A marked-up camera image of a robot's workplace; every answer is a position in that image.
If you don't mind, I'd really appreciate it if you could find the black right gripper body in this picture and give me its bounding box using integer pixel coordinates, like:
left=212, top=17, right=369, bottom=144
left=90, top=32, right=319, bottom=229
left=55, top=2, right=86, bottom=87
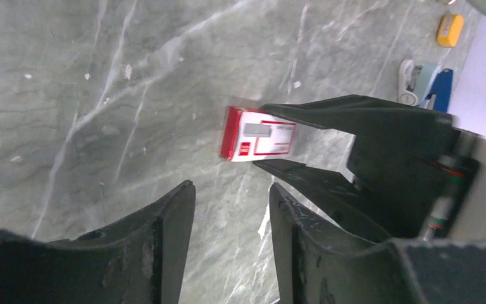
left=347, top=119, right=479, bottom=238

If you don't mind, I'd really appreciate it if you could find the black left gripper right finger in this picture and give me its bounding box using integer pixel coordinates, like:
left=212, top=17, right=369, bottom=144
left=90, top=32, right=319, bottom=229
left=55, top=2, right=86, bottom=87
left=269, top=183, right=486, bottom=303

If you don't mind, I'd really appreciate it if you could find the red white staple box sleeve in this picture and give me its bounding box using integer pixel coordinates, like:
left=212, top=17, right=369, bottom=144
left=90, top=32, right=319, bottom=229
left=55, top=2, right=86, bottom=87
left=219, top=106, right=297, bottom=162

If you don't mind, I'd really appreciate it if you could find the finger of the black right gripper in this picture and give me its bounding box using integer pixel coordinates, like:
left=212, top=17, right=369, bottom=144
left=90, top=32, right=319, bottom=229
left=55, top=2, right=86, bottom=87
left=261, top=94, right=453, bottom=143
left=253, top=159, right=393, bottom=243

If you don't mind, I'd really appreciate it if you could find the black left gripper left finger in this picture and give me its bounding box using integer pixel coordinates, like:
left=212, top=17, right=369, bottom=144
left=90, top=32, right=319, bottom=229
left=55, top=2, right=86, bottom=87
left=0, top=180, right=196, bottom=303

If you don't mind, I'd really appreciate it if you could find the light blue white stapler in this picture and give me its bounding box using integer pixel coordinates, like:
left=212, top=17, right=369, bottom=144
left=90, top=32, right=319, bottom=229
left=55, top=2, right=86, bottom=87
left=397, top=59, right=440, bottom=108

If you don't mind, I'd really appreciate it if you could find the yellow eraser block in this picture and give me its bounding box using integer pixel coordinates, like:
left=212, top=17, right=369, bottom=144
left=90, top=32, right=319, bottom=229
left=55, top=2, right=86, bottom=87
left=436, top=14, right=464, bottom=48

